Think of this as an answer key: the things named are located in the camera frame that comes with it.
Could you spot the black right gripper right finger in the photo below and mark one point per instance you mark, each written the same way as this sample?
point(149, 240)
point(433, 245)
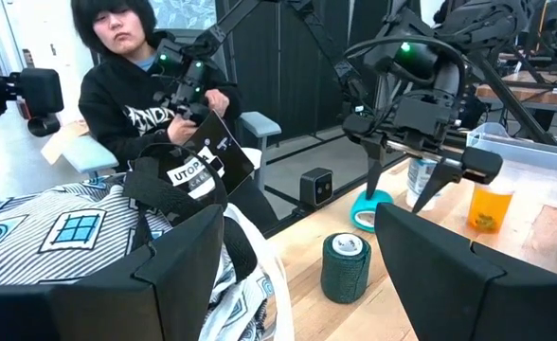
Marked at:
point(472, 308)

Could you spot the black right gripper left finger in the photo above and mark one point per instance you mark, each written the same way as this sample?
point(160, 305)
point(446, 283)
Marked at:
point(117, 312)

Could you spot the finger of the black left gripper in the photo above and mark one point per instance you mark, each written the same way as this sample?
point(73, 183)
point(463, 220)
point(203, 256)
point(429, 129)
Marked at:
point(374, 166)
point(442, 177)

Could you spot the teal plastic container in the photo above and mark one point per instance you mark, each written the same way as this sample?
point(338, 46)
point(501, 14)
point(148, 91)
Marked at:
point(371, 208)

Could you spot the orange pill bottle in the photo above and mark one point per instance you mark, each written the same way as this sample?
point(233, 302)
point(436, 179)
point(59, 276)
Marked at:
point(489, 208)

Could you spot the grey striped patterned gown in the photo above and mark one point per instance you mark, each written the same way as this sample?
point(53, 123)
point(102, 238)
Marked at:
point(46, 246)

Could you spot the dark green cylindrical can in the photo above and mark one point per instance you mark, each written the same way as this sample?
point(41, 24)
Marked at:
point(345, 274)

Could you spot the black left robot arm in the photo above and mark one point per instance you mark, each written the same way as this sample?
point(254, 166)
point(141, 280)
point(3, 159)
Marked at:
point(477, 19)

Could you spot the clear plastic container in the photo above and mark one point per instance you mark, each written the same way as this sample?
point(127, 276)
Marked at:
point(520, 149)

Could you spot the background wooden table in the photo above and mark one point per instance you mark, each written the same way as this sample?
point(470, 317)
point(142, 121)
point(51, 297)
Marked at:
point(534, 97)

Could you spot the light blue armchair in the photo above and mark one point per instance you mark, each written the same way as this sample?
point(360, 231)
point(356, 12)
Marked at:
point(89, 154)

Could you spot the person's hand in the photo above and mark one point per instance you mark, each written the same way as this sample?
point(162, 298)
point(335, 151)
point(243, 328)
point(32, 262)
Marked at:
point(218, 102)
point(181, 130)

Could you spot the beige cardboard piece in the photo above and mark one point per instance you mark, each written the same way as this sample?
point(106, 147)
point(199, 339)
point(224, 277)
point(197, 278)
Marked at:
point(58, 142)

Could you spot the person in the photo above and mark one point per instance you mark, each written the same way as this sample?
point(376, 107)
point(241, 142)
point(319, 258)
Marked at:
point(113, 104)

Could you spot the black table-level camera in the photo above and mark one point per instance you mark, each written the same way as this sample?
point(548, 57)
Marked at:
point(316, 187)

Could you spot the black camera on pole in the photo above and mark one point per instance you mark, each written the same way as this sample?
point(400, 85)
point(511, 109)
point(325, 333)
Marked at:
point(37, 90)

